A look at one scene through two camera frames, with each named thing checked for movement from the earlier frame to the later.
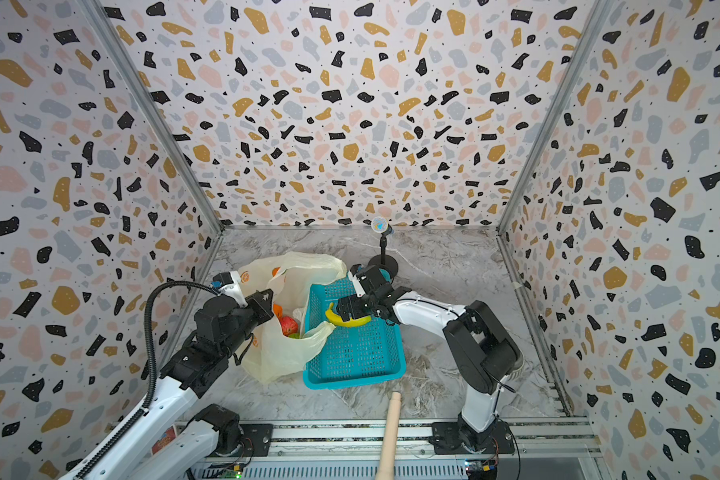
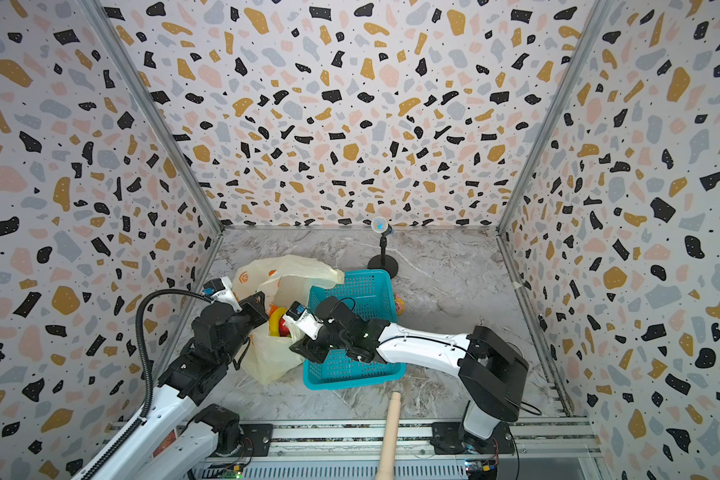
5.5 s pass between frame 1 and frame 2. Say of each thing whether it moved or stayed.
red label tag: stayed
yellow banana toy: moved
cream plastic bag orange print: stayed
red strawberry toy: stayed
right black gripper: moved
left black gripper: stayed
